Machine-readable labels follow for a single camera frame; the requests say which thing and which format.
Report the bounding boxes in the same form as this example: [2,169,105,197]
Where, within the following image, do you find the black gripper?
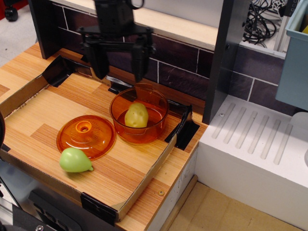
[77,0,155,82]

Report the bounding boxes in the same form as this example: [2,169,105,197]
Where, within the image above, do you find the yellow plastic potato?
[125,103,149,128]

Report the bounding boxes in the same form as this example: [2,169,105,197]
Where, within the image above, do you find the orange transparent pot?
[109,83,169,143]

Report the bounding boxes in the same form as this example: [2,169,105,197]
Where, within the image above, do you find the orange transparent pot lid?
[56,115,116,160]

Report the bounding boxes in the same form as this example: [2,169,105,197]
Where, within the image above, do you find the cardboard fence with black tape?
[0,48,205,231]

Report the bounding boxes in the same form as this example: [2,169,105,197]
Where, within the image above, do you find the green plastic pear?
[59,147,94,173]

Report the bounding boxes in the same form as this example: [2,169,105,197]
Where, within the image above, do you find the white drainboard sink unit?
[195,96,308,230]

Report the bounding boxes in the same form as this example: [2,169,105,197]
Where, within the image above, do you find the light blue plastic bin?
[276,0,308,110]

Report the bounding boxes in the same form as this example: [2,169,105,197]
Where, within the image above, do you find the dark grey shelf post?
[202,0,250,124]

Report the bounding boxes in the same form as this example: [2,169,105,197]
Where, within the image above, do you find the black cable bundle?
[242,0,287,48]

